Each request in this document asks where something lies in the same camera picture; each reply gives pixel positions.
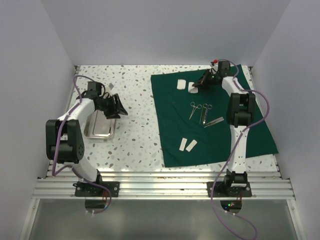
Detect green surgical drape cloth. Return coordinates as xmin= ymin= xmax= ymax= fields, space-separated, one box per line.
xmin=150 ymin=64 xmax=279 ymax=168

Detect stainless steel tray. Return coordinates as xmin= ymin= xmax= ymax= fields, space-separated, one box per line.
xmin=84 ymin=110 xmax=116 ymax=140

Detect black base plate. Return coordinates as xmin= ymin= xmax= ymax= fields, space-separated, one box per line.
xmin=206 ymin=181 xmax=253 ymax=198
xmin=72 ymin=181 xmax=120 ymax=198

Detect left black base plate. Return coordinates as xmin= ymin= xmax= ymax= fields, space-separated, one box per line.
xmin=72 ymin=181 xmax=120 ymax=198

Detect white gauze strip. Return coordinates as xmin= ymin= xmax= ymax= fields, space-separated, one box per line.
xmin=185 ymin=140 xmax=198 ymax=152
xmin=179 ymin=137 xmax=188 ymax=152

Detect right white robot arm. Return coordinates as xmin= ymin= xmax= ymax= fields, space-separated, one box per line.
xmin=192 ymin=59 xmax=256 ymax=197

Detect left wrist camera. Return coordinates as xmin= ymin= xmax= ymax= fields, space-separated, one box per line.
xmin=108 ymin=83 xmax=114 ymax=90

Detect steel scissors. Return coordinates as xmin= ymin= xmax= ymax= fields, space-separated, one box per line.
xmin=199 ymin=103 xmax=213 ymax=125

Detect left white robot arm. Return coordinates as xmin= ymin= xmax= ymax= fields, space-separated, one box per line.
xmin=45 ymin=81 xmax=128 ymax=197

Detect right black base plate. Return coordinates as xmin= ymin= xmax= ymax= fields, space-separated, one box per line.
xmin=206 ymin=181 xmax=253 ymax=198

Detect steel tweezers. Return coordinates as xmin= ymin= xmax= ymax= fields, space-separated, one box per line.
xmin=204 ymin=117 xmax=224 ymax=128

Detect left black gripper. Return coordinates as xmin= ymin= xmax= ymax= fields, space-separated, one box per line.
xmin=97 ymin=93 xmax=128 ymax=120

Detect steel forceps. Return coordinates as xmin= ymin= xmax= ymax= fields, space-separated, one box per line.
xmin=189 ymin=102 xmax=202 ymax=120

